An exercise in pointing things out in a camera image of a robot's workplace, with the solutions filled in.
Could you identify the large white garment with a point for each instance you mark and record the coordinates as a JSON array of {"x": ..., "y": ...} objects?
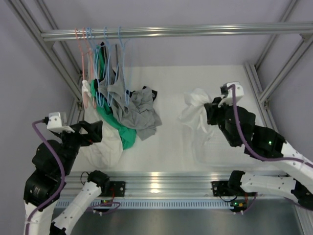
[{"x": 107, "y": 152}]

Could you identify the blue wire hanger with green garment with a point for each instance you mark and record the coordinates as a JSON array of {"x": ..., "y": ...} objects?
[{"x": 98, "y": 66}]

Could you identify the black garment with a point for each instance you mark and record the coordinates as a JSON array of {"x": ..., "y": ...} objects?
[{"x": 154, "y": 93}]

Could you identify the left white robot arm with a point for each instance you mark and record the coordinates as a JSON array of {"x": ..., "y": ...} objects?
[{"x": 53, "y": 162}]

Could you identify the green garment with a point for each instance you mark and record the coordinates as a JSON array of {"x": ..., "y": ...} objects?
[{"x": 126, "y": 134}]

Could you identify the light blue wire hanger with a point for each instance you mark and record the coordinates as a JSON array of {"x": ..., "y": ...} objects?
[{"x": 127, "y": 75}]

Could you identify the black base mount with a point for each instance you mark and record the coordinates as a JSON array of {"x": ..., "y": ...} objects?
[
  {"x": 220, "y": 188},
  {"x": 116, "y": 189}
]

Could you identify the white tank top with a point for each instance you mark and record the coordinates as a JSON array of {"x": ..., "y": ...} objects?
[{"x": 194, "y": 115}]

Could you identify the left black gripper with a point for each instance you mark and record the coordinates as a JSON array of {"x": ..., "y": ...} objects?
[{"x": 94, "y": 129}]

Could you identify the aluminium hanging rail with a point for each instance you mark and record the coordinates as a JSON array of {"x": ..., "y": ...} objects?
[{"x": 182, "y": 31}]

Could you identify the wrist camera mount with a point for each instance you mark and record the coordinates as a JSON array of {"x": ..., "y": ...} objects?
[
  {"x": 57, "y": 122},
  {"x": 232, "y": 92}
]

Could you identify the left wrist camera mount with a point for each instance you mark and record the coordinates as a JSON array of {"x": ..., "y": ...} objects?
[{"x": 57, "y": 122}]

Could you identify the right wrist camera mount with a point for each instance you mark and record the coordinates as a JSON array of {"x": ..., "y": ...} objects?
[{"x": 232, "y": 92}]

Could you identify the perforated cable duct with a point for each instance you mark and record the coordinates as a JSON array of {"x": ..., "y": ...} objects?
[{"x": 162, "y": 204}]

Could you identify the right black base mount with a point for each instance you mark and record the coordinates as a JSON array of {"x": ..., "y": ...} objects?
[{"x": 220, "y": 188}]

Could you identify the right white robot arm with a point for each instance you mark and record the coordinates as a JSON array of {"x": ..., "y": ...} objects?
[{"x": 292, "y": 173}]

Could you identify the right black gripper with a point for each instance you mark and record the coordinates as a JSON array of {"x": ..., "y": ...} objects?
[{"x": 213, "y": 110}]

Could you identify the front aluminium rail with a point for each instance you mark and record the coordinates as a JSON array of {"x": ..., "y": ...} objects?
[{"x": 168, "y": 185}]

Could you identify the pink wire hanger outer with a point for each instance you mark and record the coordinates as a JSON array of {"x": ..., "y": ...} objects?
[{"x": 83, "y": 68}]

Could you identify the clear plastic basket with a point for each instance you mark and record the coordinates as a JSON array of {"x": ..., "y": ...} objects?
[{"x": 208, "y": 147}]

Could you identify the gray tank top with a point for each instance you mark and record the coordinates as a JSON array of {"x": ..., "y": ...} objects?
[{"x": 140, "y": 114}]

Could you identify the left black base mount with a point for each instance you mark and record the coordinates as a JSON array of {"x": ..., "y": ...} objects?
[{"x": 116, "y": 189}]

